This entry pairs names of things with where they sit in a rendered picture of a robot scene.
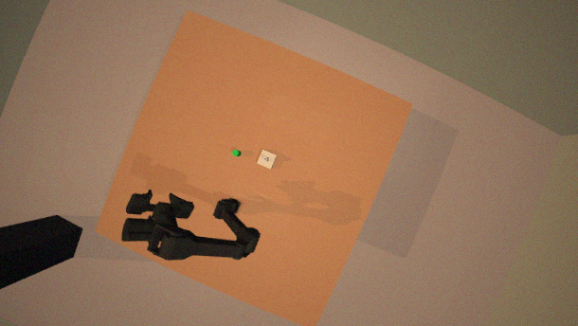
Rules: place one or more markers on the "beige wooden block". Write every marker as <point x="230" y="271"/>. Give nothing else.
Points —
<point x="271" y="159"/>

